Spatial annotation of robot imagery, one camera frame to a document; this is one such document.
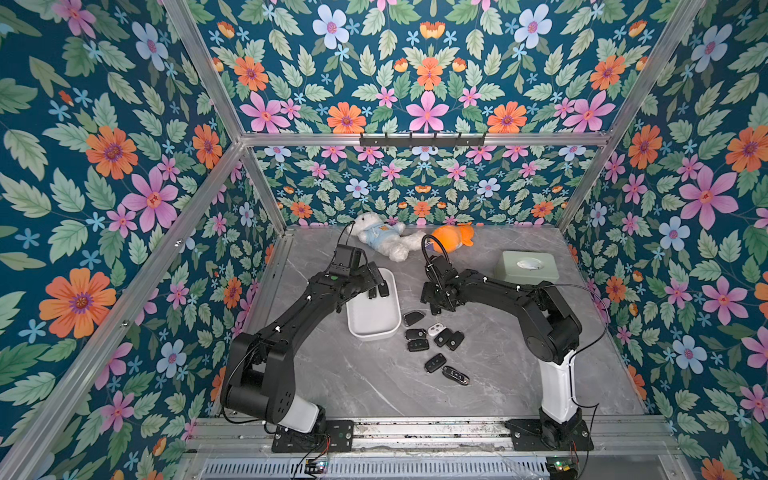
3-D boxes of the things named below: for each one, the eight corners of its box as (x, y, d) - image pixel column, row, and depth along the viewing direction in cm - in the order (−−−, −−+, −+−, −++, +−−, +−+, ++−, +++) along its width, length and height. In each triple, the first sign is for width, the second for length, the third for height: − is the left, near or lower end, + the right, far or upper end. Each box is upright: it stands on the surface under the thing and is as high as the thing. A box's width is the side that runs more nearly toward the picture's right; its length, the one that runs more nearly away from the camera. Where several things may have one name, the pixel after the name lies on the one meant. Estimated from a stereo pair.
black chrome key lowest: (440, 373, 86) (441, 371, 84) (444, 365, 87) (444, 363, 86) (467, 387, 83) (468, 385, 82) (470, 378, 85) (471, 376, 83)
